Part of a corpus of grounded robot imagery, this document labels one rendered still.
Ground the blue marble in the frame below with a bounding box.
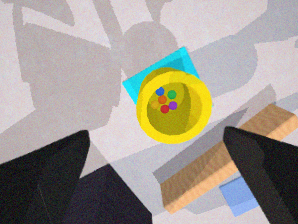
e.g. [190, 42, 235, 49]
[155, 87, 165, 96]

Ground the green marble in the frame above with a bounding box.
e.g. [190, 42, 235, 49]
[167, 90, 176, 99]

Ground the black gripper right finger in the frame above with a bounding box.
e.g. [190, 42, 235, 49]
[223, 126, 298, 224]

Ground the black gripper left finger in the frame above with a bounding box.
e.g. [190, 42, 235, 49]
[0, 130, 90, 224]

